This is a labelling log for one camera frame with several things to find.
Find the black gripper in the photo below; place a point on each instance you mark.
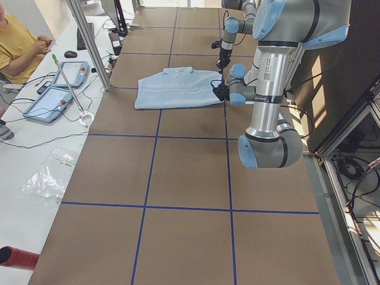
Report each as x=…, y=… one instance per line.
x=224, y=54
x=219, y=94

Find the light blue button-up shirt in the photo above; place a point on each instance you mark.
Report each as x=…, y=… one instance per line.
x=177, y=88

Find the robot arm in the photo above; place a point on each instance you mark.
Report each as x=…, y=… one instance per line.
x=233, y=26
x=279, y=28

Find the grabber reach tool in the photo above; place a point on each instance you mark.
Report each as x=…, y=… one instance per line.
x=83, y=113

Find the blue teach pendant far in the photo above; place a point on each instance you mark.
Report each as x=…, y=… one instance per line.
x=75, y=71

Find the blue teach pendant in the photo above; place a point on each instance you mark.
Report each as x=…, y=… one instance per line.
x=49, y=105
x=75, y=71

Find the black computer mouse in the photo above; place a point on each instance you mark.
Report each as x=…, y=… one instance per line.
x=70, y=54

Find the blue teach pendant near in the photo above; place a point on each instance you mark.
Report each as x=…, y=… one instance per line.
x=49, y=105

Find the clear plastic bag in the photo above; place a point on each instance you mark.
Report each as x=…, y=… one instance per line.
x=47, y=186

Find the person in yellow shirt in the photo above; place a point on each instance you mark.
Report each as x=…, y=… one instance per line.
x=21, y=51

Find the red cylinder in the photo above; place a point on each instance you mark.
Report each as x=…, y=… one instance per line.
x=18, y=258

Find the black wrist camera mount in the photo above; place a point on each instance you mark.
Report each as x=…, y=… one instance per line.
x=216, y=44

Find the grey aluminium frame post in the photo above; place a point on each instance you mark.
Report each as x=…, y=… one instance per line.
x=89, y=40

